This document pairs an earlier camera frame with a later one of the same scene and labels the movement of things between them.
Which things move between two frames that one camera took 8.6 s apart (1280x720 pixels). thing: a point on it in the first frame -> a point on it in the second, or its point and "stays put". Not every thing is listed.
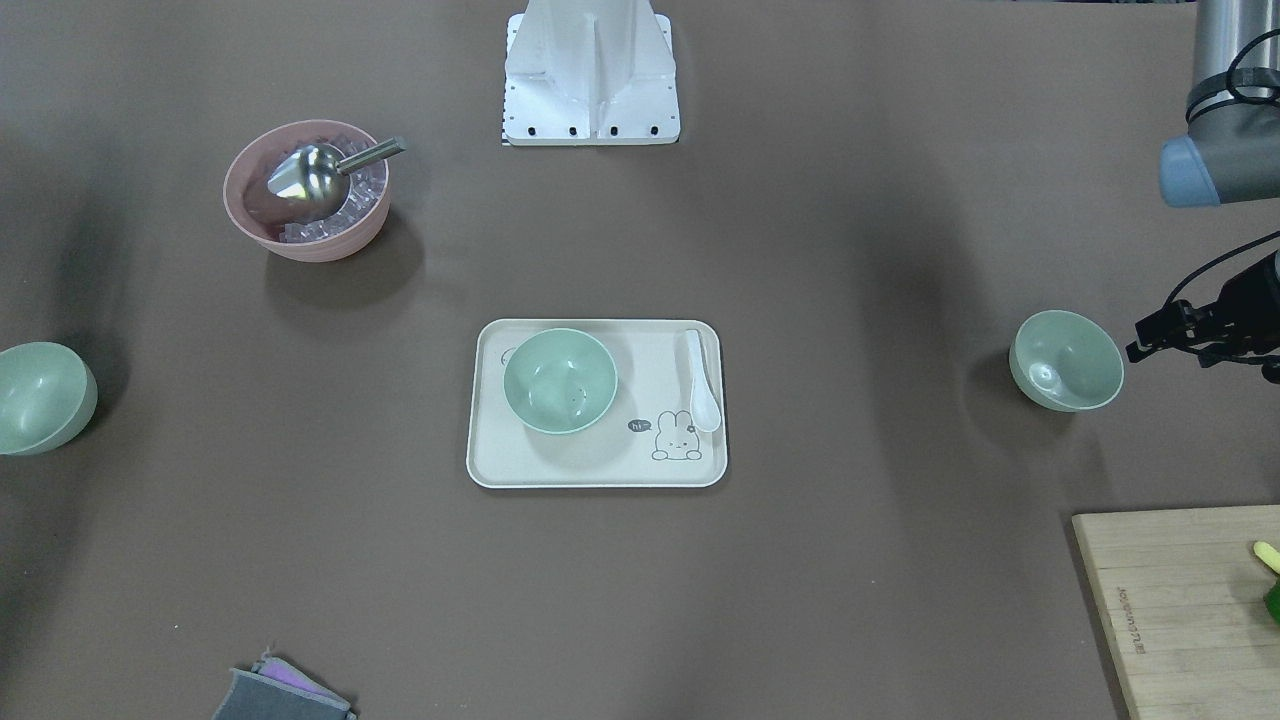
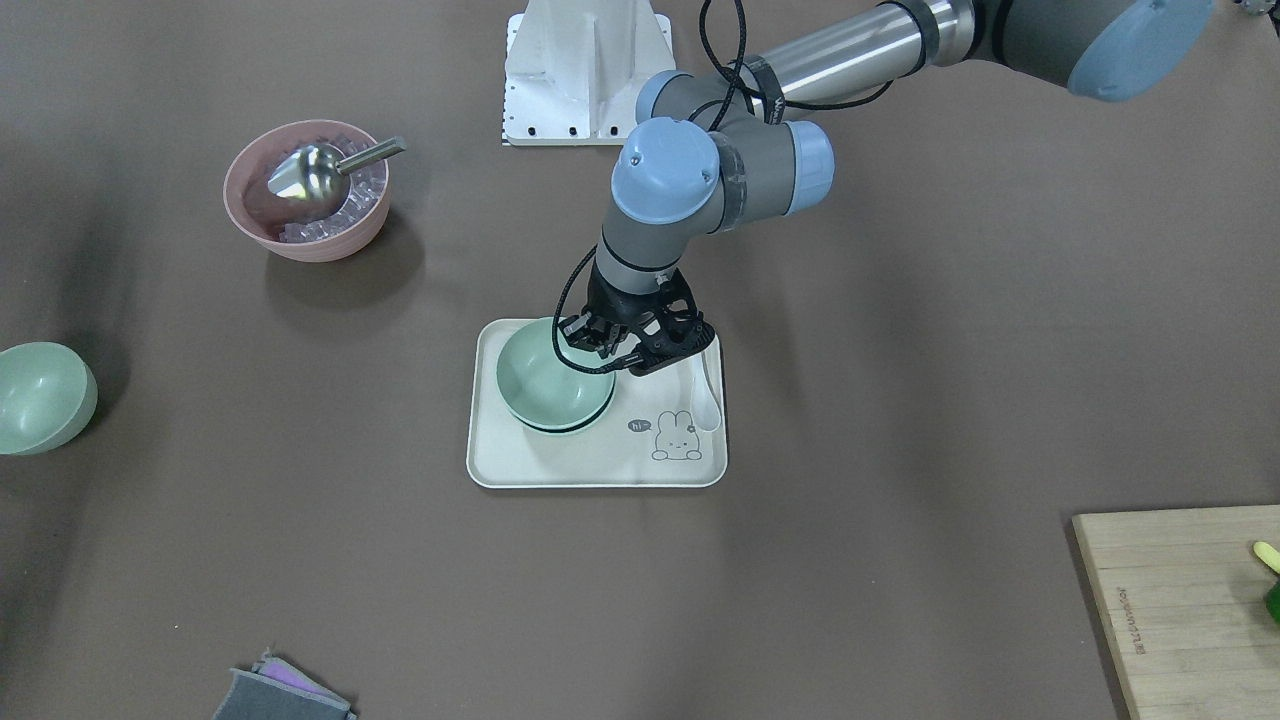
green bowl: x=48 y=396 stays put
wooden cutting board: x=1181 y=598 stays put
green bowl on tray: x=560 y=381 stays put
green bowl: x=1066 y=361 -> x=544 y=391
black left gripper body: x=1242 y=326 -> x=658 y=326
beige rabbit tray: x=648 y=440 stays put
